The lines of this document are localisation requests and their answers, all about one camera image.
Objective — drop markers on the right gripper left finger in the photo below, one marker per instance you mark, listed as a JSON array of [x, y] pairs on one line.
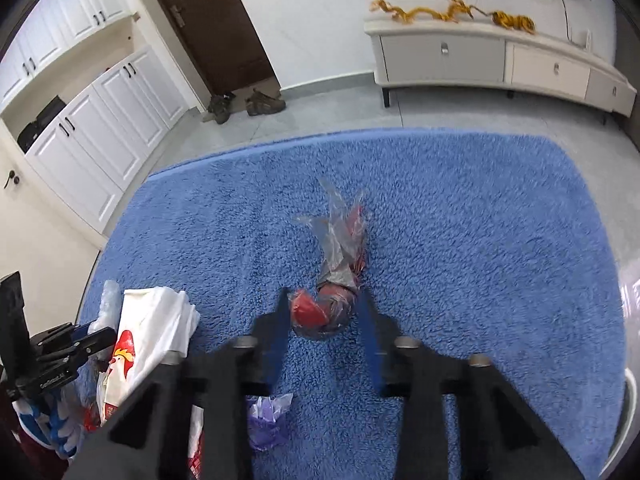
[[148, 436]]

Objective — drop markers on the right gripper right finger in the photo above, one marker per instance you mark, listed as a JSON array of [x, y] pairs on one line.
[[500, 435]]

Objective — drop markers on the purple candy wrapper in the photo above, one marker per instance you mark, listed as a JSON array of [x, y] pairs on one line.
[[267, 420]]

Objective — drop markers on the white red plastic bag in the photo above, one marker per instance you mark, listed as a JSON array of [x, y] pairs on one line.
[[153, 322]]

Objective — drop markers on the clear wrapper with red contents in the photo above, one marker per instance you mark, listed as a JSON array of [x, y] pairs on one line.
[[342, 237]]

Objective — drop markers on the blue fluffy table cloth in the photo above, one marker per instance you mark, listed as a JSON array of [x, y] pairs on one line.
[[475, 243]]

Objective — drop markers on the brown shoe left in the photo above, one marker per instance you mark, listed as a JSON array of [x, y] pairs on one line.
[[219, 108]]

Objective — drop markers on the white upper cabinets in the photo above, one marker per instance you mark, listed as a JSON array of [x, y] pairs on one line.
[[52, 28]]

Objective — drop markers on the white low TV cabinet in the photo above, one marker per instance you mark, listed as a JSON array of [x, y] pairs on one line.
[[434, 53]]

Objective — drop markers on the dark brown entrance door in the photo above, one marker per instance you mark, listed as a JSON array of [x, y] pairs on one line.
[[221, 41]]

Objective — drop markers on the golden tiger figurine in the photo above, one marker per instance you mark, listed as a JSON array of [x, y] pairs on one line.
[[513, 22]]

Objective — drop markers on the golden dragon figurine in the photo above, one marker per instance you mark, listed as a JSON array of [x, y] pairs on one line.
[[398, 14]]

